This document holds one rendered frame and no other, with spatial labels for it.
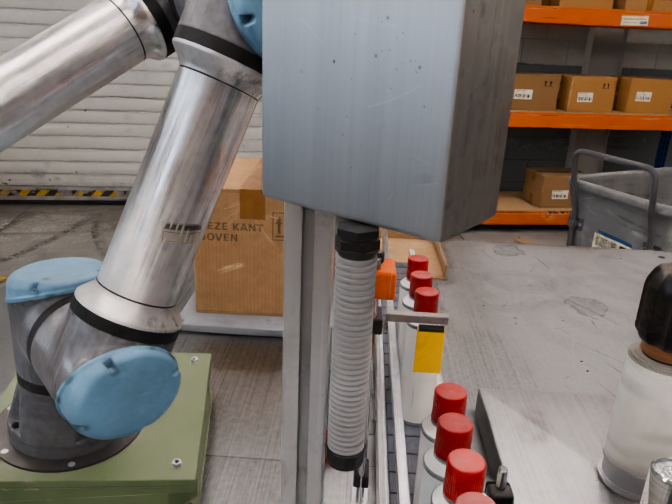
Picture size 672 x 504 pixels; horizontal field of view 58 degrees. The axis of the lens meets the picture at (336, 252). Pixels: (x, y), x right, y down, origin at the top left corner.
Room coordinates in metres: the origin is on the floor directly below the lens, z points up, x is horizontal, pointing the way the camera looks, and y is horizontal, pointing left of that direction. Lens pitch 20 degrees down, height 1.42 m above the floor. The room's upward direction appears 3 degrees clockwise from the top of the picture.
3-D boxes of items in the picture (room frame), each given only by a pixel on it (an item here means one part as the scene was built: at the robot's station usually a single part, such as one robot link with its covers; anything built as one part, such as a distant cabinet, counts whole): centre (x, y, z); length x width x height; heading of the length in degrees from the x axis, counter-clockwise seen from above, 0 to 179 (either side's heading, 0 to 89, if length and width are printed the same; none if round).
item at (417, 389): (0.77, -0.13, 0.98); 0.05 x 0.05 x 0.20
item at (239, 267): (1.28, 0.16, 0.99); 0.30 x 0.24 x 0.27; 179
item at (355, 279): (0.42, -0.02, 1.18); 0.04 x 0.04 x 0.21
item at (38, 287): (0.67, 0.33, 1.07); 0.13 x 0.12 x 0.14; 42
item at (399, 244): (1.58, -0.16, 0.85); 0.30 x 0.26 x 0.04; 178
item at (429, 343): (0.59, -0.11, 1.09); 0.03 x 0.01 x 0.06; 88
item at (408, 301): (0.83, -0.13, 0.98); 0.05 x 0.05 x 0.20
